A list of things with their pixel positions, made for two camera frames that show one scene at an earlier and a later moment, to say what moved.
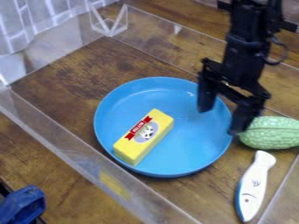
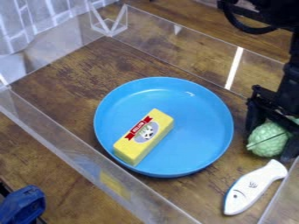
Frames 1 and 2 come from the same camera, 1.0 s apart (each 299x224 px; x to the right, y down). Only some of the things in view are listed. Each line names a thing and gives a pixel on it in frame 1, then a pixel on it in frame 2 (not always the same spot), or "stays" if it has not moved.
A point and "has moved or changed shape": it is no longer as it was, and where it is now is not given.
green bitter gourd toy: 271,132 has moved or changed shape
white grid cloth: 23,17 stays
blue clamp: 23,206 stays
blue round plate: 195,146 stays
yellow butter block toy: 142,137 stays
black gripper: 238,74 -> 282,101
